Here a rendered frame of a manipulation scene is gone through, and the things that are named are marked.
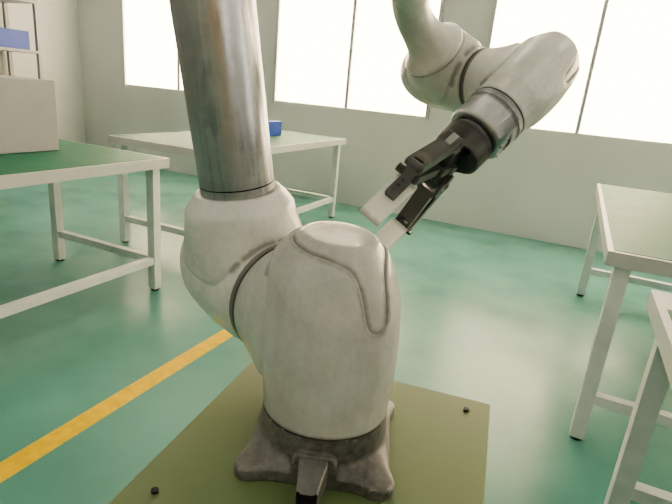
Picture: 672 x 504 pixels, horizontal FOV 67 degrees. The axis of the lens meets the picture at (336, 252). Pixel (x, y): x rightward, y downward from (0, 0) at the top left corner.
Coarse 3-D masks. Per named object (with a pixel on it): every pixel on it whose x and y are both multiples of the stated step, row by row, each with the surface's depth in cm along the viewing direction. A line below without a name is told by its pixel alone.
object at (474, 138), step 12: (456, 120) 72; (444, 132) 71; (456, 132) 70; (468, 132) 70; (480, 132) 70; (468, 144) 69; (480, 144) 70; (456, 156) 69; (468, 156) 70; (480, 156) 70; (468, 168) 72; (432, 180) 71
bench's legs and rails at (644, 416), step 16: (656, 352) 130; (656, 368) 131; (656, 384) 132; (640, 400) 135; (656, 400) 133; (640, 416) 136; (656, 416) 134; (640, 432) 137; (624, 448) 140; (640, 448) 138; (624, 464) 140; (640, 464) 138; (624, 480) 141; (608, 496) 146; (624, 496) 142; (640, 496) 141; (656, 496) 139
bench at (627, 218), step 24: (600, 192) 293; (624, 192) 300; (648, 192) 309; (600, 216) 236; (624, 216) 228; (648, 216) 233; (624, 240) 184; (648, 240) 187; (624, 264) 168; (648, 264) 165; (624, 288) 173; (600, 336) 180; (600, 360) 182; (576, 408) 189; (624, 408) 182; (576, 432) 191
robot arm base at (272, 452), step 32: (256, 448) 59; (288, 448) 57; (320, 448) 56; (352, 448) 57; (384, 448) 61; (256, 480) 57; (288, 480) 57; (320, 480) 54; (352, 480) 56; (384, 480) 57
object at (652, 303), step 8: (656, 296) 130; (664, 296) 130; (648, 304) 133; (656, 304) 124; (664, 304) 125; (648, 312) 131; (656, 312) 122; (664, 312) 119; (656, 320) 120; (664, 320) 115; (656, 328) 118; (664, 328) 111; (656, 336) 116; (664, 336) 109; (664, 344) 108; (664, 352) 106; (664, 360) 105
